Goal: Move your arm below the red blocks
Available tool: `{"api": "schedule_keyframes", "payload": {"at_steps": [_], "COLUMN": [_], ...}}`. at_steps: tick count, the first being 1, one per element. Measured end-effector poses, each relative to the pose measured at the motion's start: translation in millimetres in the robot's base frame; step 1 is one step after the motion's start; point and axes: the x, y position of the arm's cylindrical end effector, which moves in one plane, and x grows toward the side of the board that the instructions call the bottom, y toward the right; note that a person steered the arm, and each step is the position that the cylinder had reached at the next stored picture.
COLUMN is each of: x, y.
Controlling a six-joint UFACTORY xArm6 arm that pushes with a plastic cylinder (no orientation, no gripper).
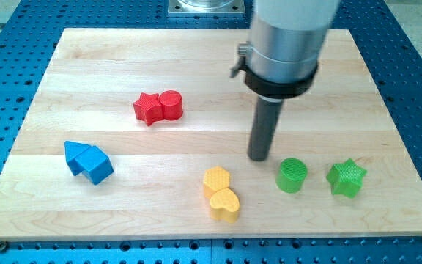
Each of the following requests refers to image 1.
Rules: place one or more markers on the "yellow heart block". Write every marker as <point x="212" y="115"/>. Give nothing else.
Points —
<point x="224" y="205"/>

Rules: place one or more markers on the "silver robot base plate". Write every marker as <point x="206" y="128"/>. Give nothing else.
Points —
<point x="188" y="7"/>

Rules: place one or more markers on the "black clamp collar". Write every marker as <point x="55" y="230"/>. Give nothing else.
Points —
<point x="263" y="86"/>

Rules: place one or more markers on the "yellow hexagon block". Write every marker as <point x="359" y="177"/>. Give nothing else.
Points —
<point x="214" y="180"/>

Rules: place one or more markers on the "blue cube block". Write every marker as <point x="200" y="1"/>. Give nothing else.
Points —
<point x="94" y="164"/>

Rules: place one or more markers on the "red cylinder block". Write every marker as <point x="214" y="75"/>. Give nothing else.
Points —
<point x="171" y="102"/>

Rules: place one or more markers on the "green cylinder block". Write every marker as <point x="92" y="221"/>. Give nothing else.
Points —
<point x="291" y="175"/>

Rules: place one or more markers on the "red star block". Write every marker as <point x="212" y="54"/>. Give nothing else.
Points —
<point x="148" y="108"/>

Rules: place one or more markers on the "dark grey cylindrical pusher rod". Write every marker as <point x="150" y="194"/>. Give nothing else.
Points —
<point x="265" y="120"/>

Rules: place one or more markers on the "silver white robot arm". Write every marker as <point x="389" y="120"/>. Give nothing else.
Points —
<point x="280" y="59"/>

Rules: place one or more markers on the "blue triangle block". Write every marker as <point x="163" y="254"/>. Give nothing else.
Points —
<point x="71" y="151"/>

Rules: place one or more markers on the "light wooden board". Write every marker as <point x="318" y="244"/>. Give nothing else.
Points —
<point x="156" y="191"/>

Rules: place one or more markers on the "green star block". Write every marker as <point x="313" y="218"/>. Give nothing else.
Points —
<point x="346" y="178"/>

